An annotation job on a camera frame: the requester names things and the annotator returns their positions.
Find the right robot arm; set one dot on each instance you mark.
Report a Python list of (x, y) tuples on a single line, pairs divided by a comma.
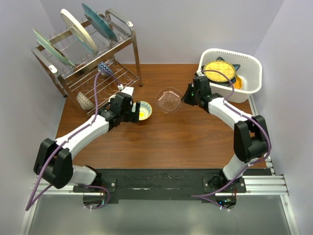
[(250, 140)]

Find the grey patterned cup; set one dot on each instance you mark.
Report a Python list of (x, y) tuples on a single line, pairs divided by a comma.
[(84, 102)]

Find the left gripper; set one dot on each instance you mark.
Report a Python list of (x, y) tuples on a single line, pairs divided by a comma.
[(133, 116)]

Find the metal dish rack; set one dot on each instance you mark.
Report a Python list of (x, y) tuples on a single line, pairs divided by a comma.
[(81, 61)]

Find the small daisy bowl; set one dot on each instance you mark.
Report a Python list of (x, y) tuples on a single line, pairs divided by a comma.
[(145, 111)]

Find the clear glass plate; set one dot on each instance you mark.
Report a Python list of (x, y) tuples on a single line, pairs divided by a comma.
[(168, 100)]

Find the white plastic bin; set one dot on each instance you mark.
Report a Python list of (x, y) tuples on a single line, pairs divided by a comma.
[(250, 71)]

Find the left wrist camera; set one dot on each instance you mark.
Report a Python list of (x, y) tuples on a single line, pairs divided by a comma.
[(126, 89)]

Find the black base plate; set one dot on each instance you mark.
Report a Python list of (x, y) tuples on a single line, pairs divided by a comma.
[(161, 184)]

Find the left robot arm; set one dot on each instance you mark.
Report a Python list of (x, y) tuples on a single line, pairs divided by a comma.
[(54, 162)]

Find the yellow patterned plate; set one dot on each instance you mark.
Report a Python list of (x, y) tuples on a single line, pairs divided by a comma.
[(219, 71)]

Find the black dish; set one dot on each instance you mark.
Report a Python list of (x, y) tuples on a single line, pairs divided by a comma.
[(236, 66)]

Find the orange polka dot plate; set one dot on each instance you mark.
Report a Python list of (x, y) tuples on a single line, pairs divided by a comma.
[(238, 84)]

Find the green plate in rack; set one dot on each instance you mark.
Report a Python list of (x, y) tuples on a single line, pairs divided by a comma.
[(52, 49)]

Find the blue zigzag bowl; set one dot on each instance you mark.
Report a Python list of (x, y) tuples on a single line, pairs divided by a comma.
[(104, 69)]

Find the aluminium rail frame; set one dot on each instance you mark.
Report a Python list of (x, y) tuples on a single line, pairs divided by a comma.
[(251, 145)]

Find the cream plate in rack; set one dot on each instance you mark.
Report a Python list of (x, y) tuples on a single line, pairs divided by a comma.
[(79, 32)]

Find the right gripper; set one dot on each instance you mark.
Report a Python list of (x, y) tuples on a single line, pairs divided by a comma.
[(186, 99)]

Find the teal plate in rack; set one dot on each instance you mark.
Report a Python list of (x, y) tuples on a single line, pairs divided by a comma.
[(99, 24)]

